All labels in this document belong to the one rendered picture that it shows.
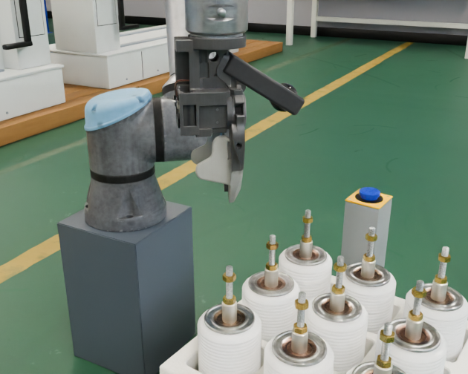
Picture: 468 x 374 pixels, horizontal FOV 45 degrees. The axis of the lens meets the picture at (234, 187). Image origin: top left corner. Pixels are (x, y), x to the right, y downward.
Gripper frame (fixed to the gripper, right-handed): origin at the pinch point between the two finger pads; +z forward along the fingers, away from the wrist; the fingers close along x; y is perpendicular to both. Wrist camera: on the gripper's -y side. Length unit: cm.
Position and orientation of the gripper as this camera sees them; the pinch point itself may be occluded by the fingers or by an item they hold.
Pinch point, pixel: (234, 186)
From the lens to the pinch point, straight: 76.0
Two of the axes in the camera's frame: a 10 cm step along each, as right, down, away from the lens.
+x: 1.7, 3.7, -9.1
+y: -9.8, 0.7, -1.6
